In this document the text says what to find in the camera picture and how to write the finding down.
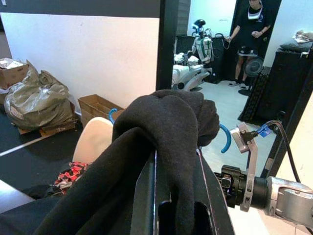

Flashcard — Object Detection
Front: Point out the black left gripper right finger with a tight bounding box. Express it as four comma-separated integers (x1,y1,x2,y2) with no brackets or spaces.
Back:
193,148,235,235

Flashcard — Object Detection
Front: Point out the stuffed brown cardboard box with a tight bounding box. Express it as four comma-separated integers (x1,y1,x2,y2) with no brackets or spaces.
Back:
0,57,30,90

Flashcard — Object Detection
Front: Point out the grey-green plastic bag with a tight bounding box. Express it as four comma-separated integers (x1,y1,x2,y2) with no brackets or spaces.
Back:
3,60,74,131

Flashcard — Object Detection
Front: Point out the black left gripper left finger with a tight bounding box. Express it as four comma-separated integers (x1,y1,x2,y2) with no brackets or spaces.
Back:
130,149,177,235

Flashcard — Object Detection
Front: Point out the open empty cardboard box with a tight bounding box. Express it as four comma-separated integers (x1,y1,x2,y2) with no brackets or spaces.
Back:
77,94,126,128

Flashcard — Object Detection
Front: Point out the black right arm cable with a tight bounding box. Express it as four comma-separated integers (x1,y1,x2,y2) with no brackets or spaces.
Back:
256,119,302,184

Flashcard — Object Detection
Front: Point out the white humanoid robot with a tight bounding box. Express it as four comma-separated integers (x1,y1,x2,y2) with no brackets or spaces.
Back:
172,19,216,92

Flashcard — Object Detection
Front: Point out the white plastic chair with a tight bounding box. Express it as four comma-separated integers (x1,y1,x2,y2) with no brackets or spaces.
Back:
72,117,114,165

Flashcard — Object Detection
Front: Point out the black cabinet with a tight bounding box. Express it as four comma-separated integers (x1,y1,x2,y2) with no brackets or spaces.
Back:
238,41,313,125

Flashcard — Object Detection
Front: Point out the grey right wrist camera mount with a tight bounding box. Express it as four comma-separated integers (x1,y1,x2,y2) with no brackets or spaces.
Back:
229,121,259,212

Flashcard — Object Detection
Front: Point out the wooden pallet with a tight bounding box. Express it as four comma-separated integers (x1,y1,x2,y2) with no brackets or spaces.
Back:
17,119,78,138

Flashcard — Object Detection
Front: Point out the person in black shirt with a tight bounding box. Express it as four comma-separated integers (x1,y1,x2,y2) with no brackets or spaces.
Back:
228,0,272,87

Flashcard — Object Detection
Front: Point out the black pedestal fan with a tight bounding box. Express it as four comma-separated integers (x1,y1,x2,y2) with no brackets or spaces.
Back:
238,56,265,96

